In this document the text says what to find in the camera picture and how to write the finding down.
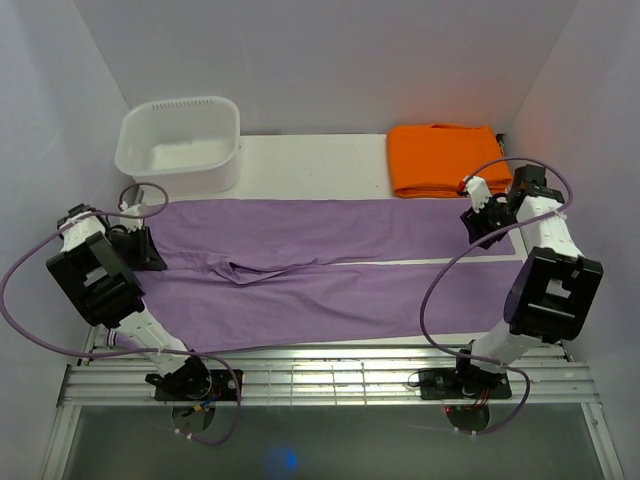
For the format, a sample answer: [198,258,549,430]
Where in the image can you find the white plastic basket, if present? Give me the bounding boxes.
[114,96,240,196]

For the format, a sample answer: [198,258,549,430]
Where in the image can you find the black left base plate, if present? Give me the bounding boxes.
[145,369,244,402]

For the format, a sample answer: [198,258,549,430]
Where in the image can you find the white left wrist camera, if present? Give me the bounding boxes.
[118,201,147,231]

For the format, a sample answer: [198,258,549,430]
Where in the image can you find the folded orange trousers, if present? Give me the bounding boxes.
[386,124,503,199]

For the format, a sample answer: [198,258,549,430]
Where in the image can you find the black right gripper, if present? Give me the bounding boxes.
[459,192,519,250]

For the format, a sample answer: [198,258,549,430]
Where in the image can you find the aluminium frame rail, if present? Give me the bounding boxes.
[58,339,600,407]

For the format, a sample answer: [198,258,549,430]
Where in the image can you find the purple trousers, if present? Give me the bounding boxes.
[138,199,520,351]

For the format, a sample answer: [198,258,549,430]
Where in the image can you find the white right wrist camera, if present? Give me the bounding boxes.
[456,176,492,213]

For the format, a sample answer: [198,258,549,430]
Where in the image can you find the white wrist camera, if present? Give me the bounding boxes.
[456,176,492,213]
[118,201,147,231]

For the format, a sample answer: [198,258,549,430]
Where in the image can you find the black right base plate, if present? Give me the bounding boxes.
[418,368,512,400]

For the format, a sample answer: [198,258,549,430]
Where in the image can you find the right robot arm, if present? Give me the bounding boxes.
[451,164,603,397]

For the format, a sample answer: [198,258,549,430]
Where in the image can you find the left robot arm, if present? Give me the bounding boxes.
[46,203,213,401]

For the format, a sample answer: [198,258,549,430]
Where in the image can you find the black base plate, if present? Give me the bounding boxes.
[418,368,512,400]
[145,369,244,402]

